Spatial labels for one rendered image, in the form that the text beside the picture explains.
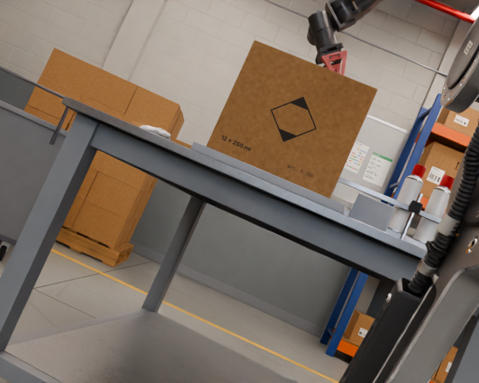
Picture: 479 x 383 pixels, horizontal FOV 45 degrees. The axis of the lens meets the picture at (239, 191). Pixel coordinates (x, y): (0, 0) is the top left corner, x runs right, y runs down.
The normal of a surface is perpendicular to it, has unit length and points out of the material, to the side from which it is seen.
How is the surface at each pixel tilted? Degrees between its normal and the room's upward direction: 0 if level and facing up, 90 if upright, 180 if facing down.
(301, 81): 90
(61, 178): 90
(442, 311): 115
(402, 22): 90
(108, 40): 90
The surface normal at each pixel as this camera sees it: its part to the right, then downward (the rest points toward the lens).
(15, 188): 0.22, 0.11
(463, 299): -0.22, 0.32
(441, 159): -0.07, -0.08
